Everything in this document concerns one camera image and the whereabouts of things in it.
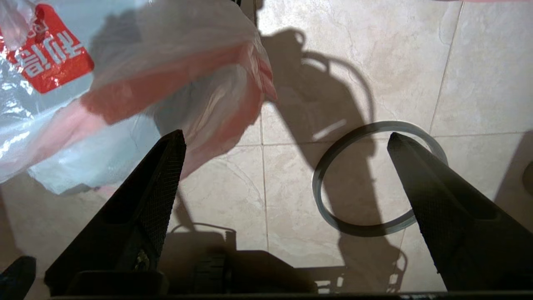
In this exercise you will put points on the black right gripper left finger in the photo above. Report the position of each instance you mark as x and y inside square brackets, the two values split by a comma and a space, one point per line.
[125, 233]

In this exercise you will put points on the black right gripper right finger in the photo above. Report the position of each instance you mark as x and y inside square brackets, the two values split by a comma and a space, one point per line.
[466, 233]

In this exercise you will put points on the white red-printed plastic bag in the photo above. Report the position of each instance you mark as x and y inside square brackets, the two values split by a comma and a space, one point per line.
[125, 83]

